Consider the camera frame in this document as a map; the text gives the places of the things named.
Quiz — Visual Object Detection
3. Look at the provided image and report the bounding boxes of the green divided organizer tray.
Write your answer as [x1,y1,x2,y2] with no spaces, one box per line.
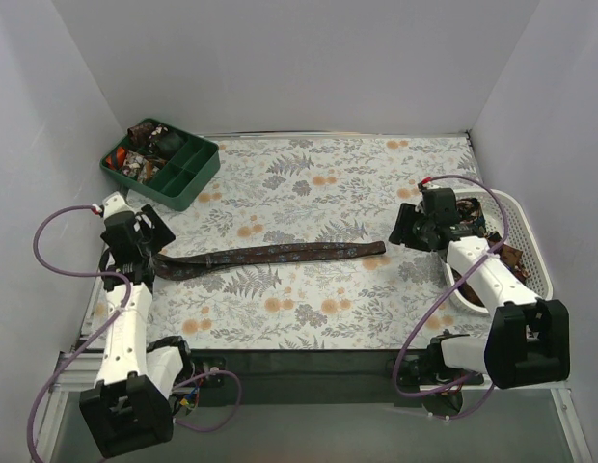
[99,118,221,211]

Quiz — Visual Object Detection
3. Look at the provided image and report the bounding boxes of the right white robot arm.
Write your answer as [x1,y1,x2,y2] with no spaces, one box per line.
[389,204,570,390]

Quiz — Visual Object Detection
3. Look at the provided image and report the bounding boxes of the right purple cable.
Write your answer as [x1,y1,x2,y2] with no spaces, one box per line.
[392,174,514,426]

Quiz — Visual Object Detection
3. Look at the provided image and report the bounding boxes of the rolled ties in tray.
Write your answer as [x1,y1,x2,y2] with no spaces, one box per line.
[101,120,186,185]

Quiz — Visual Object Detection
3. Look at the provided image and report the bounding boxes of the floral patterned table mat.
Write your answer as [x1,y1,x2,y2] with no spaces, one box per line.
[147,136,490,349]

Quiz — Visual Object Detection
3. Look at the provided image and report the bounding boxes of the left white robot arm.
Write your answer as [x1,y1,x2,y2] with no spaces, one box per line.
[79,194,196,459]

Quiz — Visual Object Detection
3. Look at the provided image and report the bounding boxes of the dark floral ties in basket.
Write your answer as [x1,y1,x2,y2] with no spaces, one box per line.
[456,197,530,308]

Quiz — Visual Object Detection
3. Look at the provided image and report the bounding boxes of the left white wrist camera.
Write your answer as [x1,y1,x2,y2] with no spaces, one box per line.
[100,191,134,220]

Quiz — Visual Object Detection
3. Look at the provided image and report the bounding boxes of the brown blue floral tie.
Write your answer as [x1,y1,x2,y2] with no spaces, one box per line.
[153,241,386,281]

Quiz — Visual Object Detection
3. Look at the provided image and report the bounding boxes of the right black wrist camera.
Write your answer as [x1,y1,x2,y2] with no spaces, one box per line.
[421,188,461,227]

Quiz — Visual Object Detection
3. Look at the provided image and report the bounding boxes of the white perforated plastic basket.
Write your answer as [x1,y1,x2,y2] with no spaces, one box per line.
[455,187,554,299]

